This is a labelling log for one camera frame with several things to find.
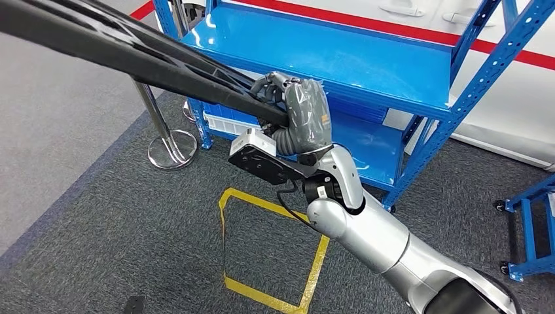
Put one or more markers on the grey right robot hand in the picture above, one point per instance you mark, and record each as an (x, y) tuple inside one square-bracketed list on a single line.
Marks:
[(308, 117)]

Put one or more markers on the long black plastic part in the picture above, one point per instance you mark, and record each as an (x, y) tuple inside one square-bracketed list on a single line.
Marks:
[(130, 60)]

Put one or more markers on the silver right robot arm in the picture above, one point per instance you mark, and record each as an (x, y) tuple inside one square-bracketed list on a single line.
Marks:
[(377, 238)]

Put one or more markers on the blue metal shelf rack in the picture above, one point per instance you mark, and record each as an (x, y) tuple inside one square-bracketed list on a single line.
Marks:
[(347, 56)]

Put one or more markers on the blue wheeled shelf rack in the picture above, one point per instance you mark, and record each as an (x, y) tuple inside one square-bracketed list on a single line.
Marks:
[(528, 234)]

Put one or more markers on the blue ribbed plastic crate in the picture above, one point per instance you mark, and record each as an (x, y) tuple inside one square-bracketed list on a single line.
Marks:
[(360, 108)]

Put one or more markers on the chrome stanchion with chrome base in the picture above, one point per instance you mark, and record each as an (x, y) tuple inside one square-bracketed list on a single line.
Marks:
[(173, 149)]

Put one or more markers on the chrome stanchion with dark head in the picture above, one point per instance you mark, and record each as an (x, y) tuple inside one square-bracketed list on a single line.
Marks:
[(180, 17)]

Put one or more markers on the white car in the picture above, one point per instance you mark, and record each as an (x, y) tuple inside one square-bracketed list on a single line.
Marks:
[(511, 112)]

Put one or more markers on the red barrier belt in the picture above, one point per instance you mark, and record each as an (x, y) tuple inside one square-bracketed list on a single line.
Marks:
[(533, 58)]

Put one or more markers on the small black flat plate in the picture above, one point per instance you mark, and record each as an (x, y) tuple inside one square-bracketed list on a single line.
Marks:
[(135, 305)]

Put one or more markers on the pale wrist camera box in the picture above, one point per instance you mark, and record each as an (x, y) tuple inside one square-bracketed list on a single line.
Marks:
[(253, 141)]

